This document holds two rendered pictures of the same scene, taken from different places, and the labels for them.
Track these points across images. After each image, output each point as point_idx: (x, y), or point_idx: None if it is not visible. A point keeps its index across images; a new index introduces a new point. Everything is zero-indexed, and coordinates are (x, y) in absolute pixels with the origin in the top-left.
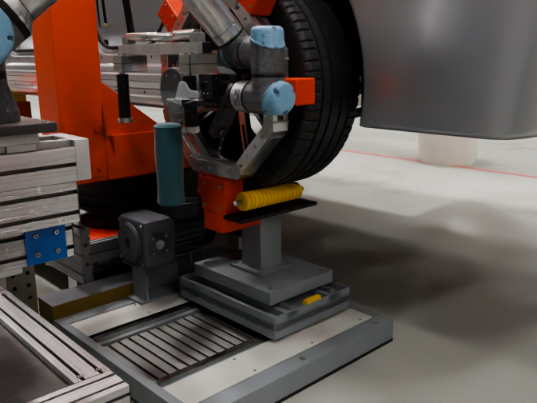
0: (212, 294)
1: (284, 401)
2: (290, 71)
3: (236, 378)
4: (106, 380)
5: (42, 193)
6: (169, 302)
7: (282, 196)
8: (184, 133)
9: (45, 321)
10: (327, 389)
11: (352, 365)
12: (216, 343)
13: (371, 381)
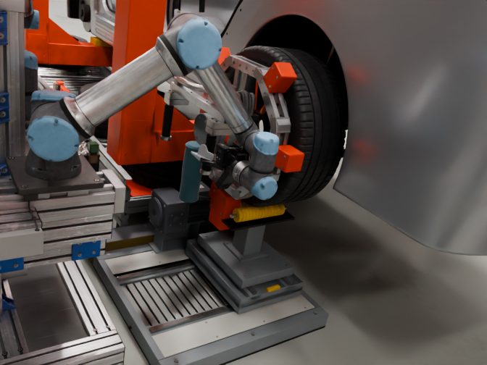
0: (205, 263)
1: (232, 362)
2: (290, 138)
3: (203, 340)
4: (111, 338)
5: (88, 221)
6: (175, 256)
7: (267, 214)
8: None
9: (84, 269)
10: (264, 358)
11: (288, 342)
12: (198, 302)
13: (296, 361)
